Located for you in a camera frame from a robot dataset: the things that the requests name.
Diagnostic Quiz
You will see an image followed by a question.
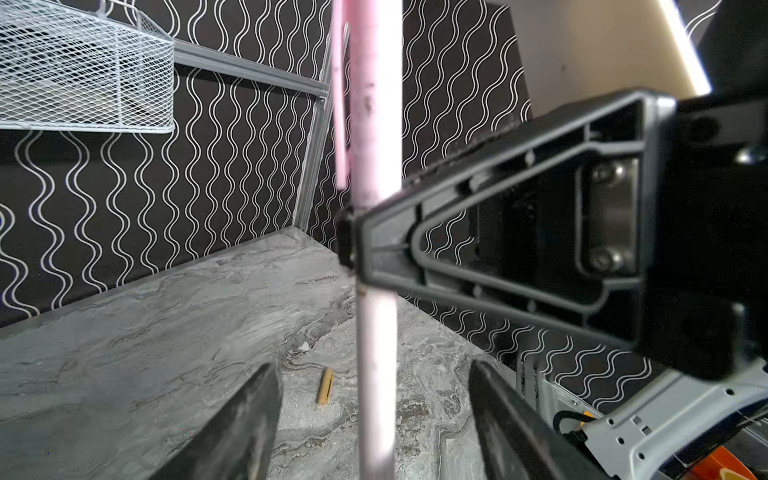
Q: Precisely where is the pink pen cap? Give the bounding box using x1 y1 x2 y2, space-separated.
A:
330 1 403 211

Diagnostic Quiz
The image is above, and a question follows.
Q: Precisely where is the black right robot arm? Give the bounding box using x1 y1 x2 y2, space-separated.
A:
330 1 767 479

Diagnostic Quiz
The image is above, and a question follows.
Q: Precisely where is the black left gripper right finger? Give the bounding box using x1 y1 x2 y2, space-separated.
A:
468 360 606 479

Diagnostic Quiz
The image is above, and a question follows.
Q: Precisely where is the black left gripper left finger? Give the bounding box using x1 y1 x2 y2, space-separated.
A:
151 362 283 479

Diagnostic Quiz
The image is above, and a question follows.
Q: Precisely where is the thin pink pen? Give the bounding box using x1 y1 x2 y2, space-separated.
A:
350 179 402 480

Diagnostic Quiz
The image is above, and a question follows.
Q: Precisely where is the white wire mesh basket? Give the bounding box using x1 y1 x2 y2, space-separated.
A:
1 1 175 134

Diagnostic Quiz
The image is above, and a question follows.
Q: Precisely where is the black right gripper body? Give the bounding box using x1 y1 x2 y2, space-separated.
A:
635 0 768 382

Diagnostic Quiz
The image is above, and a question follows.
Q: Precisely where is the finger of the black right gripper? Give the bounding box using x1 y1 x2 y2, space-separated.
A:
337 89 677 349

